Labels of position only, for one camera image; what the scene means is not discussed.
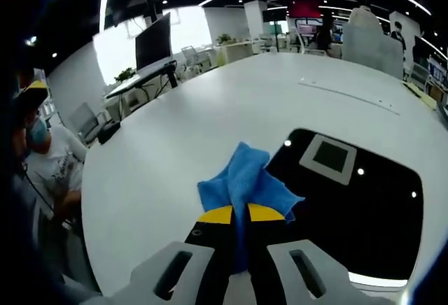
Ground black cable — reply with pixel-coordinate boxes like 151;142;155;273
20;163;57;215

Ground yellow paper sheet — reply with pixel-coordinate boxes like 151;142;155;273
402;81;438;110

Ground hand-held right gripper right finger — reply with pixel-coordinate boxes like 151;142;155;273
246;202;351;305

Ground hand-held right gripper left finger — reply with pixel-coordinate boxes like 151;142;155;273
131;204;235;305

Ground grey office chair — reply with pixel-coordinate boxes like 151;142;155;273
68;101;106;143

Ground dark desk monitor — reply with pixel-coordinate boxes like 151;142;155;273
134;11;174;71

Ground frosted desk partition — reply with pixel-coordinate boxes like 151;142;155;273
341;21;405;80

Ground black pouch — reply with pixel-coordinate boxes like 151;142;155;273
97;121;122;145

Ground white low cabinet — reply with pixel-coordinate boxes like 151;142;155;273
220;41;255;64

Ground red wall screen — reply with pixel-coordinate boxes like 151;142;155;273
288;0;322;18

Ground white office chair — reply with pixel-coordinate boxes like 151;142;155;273
297;27;328;56

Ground blue cleaning cloth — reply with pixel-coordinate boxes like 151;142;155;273
197;141;306;274

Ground standing desk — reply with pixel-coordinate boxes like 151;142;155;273
104;60;179;110

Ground white covered stand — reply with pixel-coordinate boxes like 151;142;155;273
348;3;382;33

